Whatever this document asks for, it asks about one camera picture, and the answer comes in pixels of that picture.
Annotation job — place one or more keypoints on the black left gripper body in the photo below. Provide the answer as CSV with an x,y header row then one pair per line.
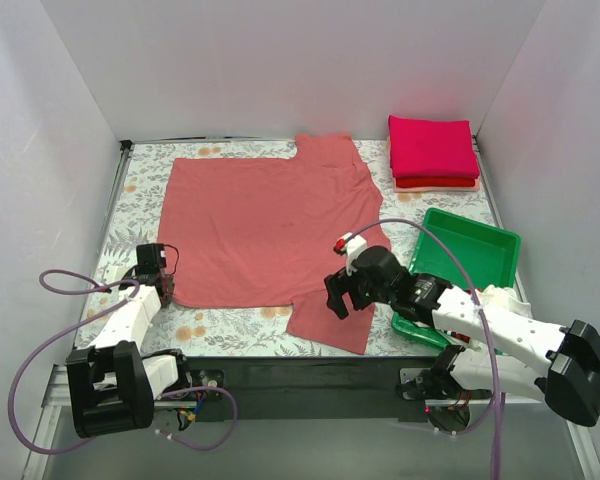
x,y
165,290

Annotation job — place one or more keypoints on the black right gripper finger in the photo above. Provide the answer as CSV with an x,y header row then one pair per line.
x,y
360,290
337,286

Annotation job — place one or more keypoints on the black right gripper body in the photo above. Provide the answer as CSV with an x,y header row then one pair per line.
x,y
350,288

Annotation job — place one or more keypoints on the salmon pink t shirt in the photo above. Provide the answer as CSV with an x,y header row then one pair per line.
x,y
260,232

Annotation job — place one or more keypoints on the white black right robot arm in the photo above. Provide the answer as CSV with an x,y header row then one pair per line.
x,y
508,351

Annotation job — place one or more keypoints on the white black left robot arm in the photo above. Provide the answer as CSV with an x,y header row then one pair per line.
x,y
112,386

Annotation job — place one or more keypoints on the floral patterned table cloth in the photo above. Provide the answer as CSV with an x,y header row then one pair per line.
x,y
134,219

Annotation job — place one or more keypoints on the folded red shirt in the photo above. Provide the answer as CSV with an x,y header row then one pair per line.
x,y
435,182

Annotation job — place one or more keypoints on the green plastic bin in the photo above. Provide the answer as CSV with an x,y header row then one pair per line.
x,y
488,254

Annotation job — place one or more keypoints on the red white coca cola shirt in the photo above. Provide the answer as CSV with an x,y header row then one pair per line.
x,y
501,306

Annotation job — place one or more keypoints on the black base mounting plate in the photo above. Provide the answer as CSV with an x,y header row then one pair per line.
x,y
309,388

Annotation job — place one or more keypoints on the folded magenta shirt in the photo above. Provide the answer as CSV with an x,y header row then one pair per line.
x,y
453,137

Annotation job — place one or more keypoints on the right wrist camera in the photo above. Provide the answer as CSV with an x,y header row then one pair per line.
x,y
350,246

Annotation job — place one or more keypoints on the aluminium frame rail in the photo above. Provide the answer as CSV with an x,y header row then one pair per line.
x,y
450,417

